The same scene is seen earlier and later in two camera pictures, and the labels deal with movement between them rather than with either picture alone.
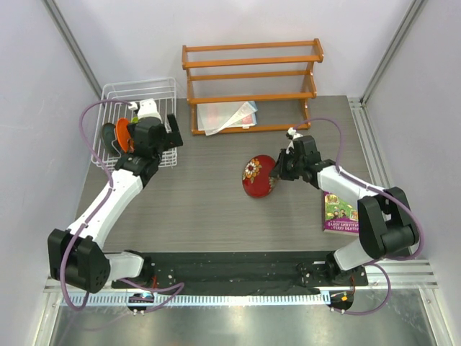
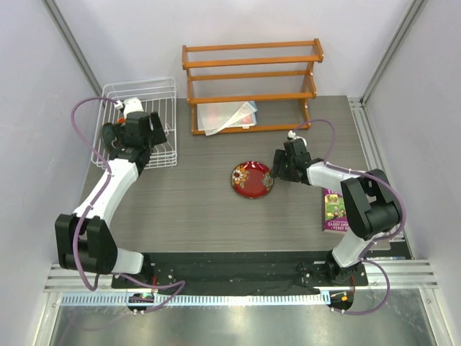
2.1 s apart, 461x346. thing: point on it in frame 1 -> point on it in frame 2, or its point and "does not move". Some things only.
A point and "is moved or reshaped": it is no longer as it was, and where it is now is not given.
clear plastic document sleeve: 212,117 does not move
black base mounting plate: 242,272 does not move
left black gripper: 171,139 -> 157,132
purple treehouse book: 339,213 does not move
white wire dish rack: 114,98 does not move
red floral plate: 256,179 is moved or reshaped
